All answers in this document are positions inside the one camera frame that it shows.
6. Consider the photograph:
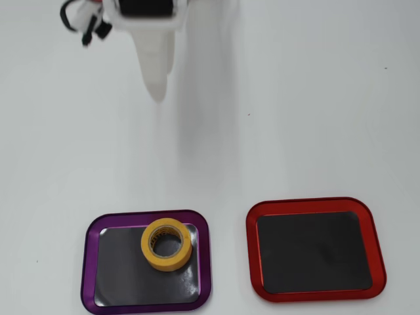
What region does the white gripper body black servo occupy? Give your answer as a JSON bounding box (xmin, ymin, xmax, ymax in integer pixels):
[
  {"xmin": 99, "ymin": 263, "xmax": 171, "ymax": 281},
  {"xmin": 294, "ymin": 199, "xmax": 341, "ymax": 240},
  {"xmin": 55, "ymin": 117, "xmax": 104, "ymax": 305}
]
[{"xmin": 103, "ymin": 0, "xmax": 192, "ymax": 33}]

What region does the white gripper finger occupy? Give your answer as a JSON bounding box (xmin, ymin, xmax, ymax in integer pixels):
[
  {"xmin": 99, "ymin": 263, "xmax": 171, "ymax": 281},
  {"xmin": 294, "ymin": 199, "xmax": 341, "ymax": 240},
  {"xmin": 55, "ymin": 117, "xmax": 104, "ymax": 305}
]
[
  {"xmin": 166, "ymin": 27, "xmax": 177, "ymax": 78},
  {"xmin": 131, "ymin": 28, "xmax": 169, "ymax": 103}
]

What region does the yellow masking tape roll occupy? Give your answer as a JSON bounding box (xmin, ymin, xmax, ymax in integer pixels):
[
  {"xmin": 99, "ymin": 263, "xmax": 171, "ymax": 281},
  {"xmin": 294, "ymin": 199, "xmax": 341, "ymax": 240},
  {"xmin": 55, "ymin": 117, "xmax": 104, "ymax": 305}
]
[{"xmin": 140, "ymin": 217, "xmax": 194, "ymax": 273}]

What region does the purple metal tray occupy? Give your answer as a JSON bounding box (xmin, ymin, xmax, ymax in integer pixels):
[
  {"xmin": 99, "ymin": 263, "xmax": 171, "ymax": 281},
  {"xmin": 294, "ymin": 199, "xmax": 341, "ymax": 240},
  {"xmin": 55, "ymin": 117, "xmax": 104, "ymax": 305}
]
[{"xmin": 80, "ymin": 209, "xmax": 213, "ymax": 312}]

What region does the red metal tray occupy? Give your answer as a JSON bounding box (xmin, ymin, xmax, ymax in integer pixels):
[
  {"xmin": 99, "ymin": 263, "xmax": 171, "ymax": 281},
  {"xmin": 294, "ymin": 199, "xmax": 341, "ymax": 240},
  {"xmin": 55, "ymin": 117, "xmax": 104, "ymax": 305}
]
[{"xmin": 245, "ymin": 196, "xmax": 388, "ymax": 303}]

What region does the black cable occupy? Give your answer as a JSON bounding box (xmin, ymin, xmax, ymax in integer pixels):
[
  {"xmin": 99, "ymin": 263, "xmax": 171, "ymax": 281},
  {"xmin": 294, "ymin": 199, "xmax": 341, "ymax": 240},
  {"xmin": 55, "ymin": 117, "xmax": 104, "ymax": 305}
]
[{"xmin": 59, "ymin": 0, "xmax": 81, "ymax": 34}]

